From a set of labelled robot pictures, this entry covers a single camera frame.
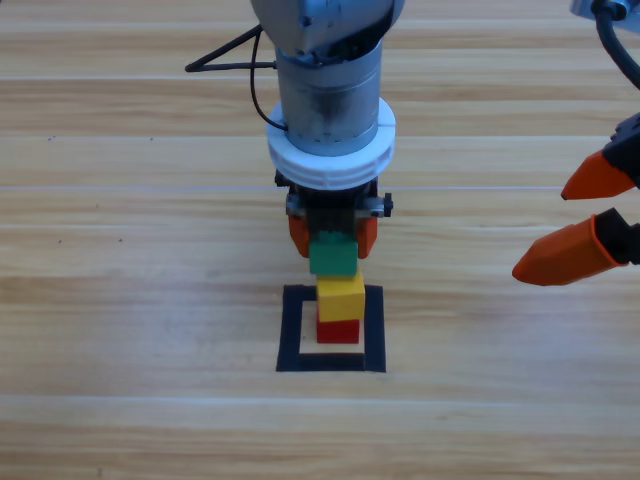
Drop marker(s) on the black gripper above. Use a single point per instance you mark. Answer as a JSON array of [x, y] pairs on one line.
[[332, 210]]

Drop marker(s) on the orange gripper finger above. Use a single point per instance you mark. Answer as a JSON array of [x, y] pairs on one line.
[[600, 177], [570, 257]]

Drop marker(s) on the green wooden cube block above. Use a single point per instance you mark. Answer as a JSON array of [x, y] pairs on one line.
[[332, 257]]

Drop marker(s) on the yellow wooden cube block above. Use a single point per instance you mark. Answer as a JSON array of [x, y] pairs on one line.
[[340, 297]]

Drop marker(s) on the red wooden cube block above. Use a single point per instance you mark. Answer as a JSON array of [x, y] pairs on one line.
[[337, 332]]

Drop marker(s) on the black tape square outline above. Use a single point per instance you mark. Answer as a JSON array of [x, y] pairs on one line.
[[290, 330]]

